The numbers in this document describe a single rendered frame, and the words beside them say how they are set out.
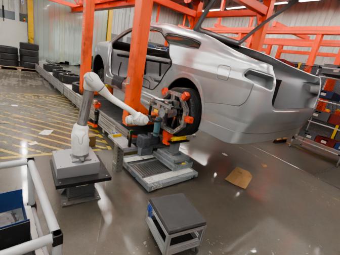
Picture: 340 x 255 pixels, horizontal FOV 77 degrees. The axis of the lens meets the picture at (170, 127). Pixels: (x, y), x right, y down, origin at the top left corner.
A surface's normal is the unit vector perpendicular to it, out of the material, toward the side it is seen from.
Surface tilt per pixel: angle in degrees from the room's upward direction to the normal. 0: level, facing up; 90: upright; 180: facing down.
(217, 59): 80
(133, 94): 90
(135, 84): 90
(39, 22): 90
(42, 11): 90
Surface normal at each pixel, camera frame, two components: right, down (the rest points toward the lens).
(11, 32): 0.54, 0.35
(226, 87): -0.77, 0.07
